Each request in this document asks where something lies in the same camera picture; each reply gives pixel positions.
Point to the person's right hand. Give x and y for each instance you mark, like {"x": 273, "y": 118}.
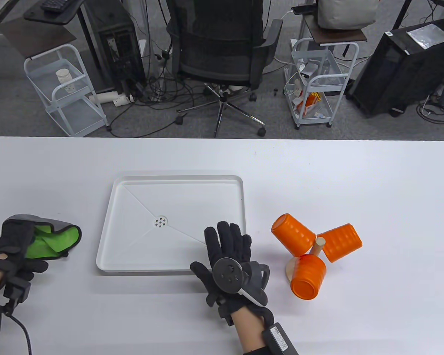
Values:
{"x": 229, "y": 240}

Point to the person's left hand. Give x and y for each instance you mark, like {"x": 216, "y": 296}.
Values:
{"x": 16, "y": 236}

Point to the green grey hand towel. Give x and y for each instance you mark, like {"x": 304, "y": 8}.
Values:
{"x": 55, "y": 240}

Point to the orange cup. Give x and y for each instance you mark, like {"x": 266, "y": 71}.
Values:
{"x": 294, "y": 235}
{"x": 340, "y": 242}
{"x": 309, "y": 277}

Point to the person's right forearm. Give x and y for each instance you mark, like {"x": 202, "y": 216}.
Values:
{"x": 249, "y": 332}

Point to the wooden cup rack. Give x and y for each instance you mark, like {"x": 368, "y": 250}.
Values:
{"x": 291, "y": 268}

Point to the grey white right controller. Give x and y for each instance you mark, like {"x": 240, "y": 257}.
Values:
{"x": 231, "y": 275}

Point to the white plastic tray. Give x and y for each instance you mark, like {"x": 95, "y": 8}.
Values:
{"x": 185, "y": 199}

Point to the black right wrist tracker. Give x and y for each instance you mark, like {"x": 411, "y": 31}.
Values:
{"x": 279, "y": 338}

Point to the white metal cart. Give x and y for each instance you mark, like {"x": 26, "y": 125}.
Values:
{"x": 327, "y": 78}
{"x": 79, "y": 114}

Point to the orange snack packet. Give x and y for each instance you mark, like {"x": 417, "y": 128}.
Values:
{"x": 310, "y": 101}

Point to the white plastic pipe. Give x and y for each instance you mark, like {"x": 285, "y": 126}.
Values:
{"x": 103, "y": 98}

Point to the white plastic bottle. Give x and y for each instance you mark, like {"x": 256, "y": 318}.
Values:
{"x": 63, "y": 75}

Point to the black office chair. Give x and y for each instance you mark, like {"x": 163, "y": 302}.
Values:
{"x": 222, "y": 55}

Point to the white power adapter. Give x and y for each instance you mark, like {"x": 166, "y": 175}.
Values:
{"x": 309, "y": 69}

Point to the brown wooden board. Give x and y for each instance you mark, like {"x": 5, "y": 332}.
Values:
{"x": 336, "y": 36}
{"x": 37, "y": 39}

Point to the black computer tower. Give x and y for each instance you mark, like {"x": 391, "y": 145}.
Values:
{"x": 399, "y": 74}
{"x": 114, "y": 37}

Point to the black desk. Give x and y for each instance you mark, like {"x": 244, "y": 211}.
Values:
{"x": 59, "y": 17}

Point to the black keyboard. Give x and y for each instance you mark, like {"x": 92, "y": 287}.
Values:
{"x": 55, "y": 4}

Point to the black power bank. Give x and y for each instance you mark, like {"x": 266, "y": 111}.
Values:
{"x": 303, "y": 9}

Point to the beige fabric bag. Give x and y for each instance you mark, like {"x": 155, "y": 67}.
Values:
{"x": 344, "y": 14}

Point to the silver foil bag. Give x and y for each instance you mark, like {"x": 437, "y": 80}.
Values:
{"x": 429, "y": 36}

